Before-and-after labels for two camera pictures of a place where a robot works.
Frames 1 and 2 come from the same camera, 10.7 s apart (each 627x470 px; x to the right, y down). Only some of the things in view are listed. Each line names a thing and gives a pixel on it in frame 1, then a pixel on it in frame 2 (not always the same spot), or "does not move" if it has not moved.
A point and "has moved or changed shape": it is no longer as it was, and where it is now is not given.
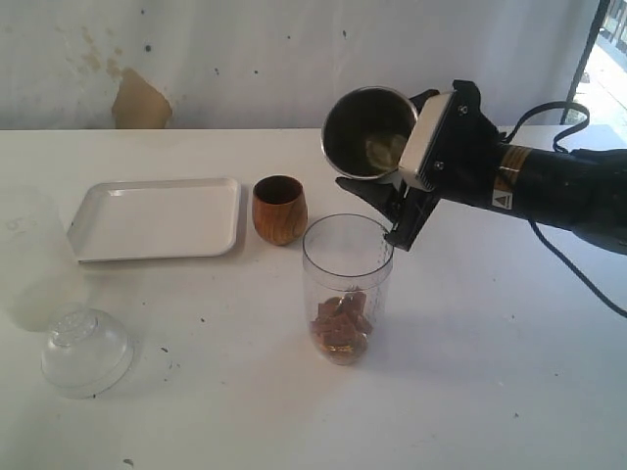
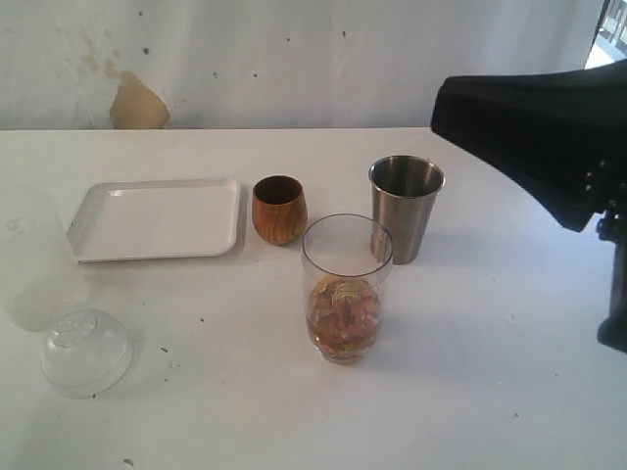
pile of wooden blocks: (343, 327) has moved or changed shape
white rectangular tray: (154, 219) does not move
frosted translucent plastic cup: (40, 274) does not move
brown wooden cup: (279, 209) does not move
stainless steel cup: (365, 131) has moved or changed shape
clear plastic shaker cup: (347, 262) does not move
